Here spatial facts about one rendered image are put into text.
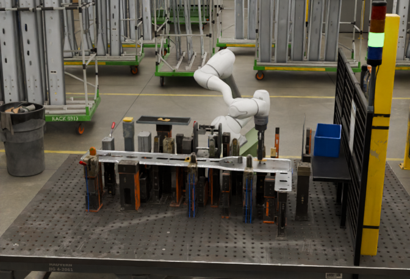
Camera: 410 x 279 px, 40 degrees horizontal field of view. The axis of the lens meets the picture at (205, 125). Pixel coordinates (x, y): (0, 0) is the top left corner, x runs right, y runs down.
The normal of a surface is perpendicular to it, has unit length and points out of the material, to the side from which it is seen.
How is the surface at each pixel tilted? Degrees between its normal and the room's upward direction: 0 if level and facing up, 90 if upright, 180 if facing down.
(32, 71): 87
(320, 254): 0
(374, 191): 90
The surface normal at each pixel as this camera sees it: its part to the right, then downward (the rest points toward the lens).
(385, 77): -0.22, 0.33
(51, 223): 0.00, -0.95
